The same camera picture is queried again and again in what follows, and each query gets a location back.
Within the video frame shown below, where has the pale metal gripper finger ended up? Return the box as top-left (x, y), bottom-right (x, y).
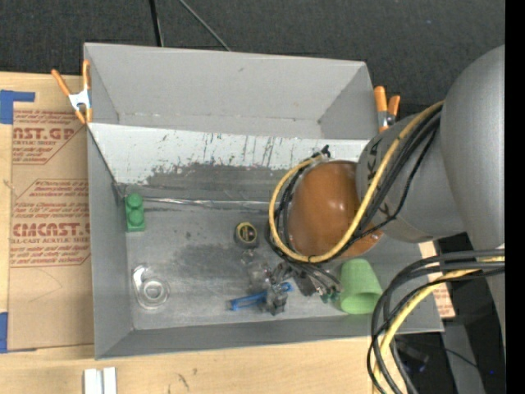
top-left (264, 283), bottom-right (289, 317)
top-left (245, 256), bottom-right (285, 287)

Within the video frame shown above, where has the blue plastic clip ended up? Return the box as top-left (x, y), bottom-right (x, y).
top-left (228, 282), bottom-right (294, 313)

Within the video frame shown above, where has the yellow and black tape measure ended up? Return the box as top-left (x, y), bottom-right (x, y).
top-left (234, 221), bottom-right (260, 250)

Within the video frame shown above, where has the green plastic cup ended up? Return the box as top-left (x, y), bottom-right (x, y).
top-left (338, 257), bottom-right (384, 316)

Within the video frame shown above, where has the clear glass cup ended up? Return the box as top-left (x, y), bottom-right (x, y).
top-left (131, 263), bottom-right (171, 311)

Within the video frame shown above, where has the grey metal bin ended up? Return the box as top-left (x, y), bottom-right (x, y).
top-left (83, 42), bottom-right (446, 360)

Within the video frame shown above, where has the green toy building block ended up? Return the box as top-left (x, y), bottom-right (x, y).
top-left (124, 192), bottom-right (147, 233)

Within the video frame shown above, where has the brown cardboard board red print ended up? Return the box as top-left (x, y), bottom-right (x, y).
top-left (0, 71), bottom-right (96, 353)

